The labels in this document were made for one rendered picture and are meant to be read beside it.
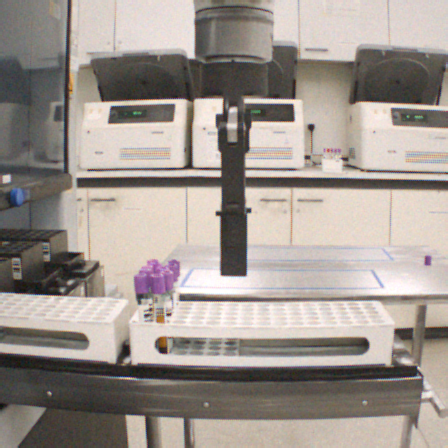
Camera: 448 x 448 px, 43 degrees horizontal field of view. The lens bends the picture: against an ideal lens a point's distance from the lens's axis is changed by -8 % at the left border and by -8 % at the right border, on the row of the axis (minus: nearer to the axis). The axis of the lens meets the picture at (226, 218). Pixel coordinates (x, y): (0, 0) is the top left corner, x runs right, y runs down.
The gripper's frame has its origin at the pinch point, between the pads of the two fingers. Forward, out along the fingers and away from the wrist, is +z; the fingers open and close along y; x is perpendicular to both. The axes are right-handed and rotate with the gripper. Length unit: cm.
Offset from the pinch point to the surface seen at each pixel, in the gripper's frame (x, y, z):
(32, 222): 45, 53, 5
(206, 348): 3.0, -1.8, 11.8
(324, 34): -40, 258, -71
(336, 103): -50, 292, -34
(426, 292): -31.0, 25.7, 12.5
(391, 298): -24.7, 25.3, 13.3
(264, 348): -3.7, 3.9, 13.8
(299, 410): -7.7, -6.6, 17.7
